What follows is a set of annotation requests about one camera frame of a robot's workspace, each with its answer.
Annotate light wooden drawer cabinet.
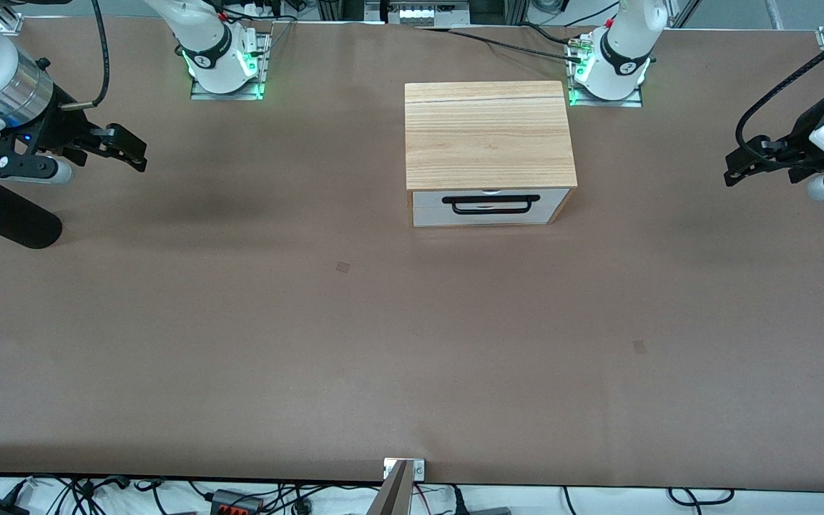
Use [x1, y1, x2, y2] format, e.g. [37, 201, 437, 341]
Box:
[404, 81, 578, 227]

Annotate black vase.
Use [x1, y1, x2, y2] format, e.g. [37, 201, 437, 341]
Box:
[0, 182, 63, 250]

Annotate white power strip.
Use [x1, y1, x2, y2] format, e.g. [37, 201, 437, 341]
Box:
[387, 0, 471, 28]

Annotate grey power strip orange switches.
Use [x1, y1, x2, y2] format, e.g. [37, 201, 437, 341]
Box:
[210, 489, 264, 515]

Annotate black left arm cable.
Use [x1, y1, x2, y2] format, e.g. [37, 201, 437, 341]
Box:
[735, 18, 824, 155]

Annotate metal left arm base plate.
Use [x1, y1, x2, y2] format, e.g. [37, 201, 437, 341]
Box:
[567, 36, 644, 108]

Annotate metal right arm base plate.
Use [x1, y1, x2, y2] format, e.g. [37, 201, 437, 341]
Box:
[190, 32, 270, 101]

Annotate black cable across table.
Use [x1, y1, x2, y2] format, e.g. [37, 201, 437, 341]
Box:
[418, 25, 592, 64]

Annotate black cable loop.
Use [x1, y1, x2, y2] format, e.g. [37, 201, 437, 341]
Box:
[668, 487, 735, 506]

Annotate small metal table bracket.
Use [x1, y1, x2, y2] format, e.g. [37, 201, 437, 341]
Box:
[383, 458, 426, 481]

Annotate camera mounting pole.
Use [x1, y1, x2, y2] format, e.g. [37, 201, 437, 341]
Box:
[368, 461, 413, 515]

